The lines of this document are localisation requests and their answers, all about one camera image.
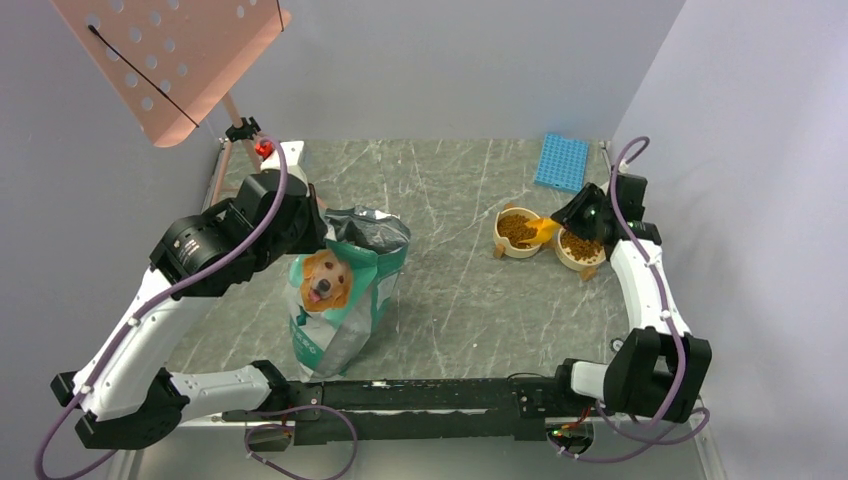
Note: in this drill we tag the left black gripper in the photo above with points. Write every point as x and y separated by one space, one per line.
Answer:
317 227

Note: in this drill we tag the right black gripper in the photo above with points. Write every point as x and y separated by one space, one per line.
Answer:
570 217

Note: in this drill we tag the orange plastic scoop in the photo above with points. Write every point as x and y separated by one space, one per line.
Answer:
544 230

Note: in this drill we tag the green dog food bag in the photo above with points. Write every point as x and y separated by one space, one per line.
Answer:
337 296

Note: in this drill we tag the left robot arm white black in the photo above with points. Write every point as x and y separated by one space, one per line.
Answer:
127 397

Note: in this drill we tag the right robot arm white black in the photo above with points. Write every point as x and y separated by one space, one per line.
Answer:
658 371

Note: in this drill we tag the cream pet bowl right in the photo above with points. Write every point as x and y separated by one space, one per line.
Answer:
582 256

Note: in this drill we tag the cream pet bowl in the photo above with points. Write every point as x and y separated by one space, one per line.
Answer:
511 233
582 256

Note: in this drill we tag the cream pet bowl left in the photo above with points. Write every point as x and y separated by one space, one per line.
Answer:
511 233

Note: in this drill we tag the blue perforated tray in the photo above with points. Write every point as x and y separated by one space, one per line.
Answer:
562 163

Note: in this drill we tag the pink perforated music stand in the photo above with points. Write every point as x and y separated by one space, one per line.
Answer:
173 61

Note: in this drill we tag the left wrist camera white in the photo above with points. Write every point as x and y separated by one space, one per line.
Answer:
293 153

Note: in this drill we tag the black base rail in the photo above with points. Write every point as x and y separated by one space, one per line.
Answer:
521 407

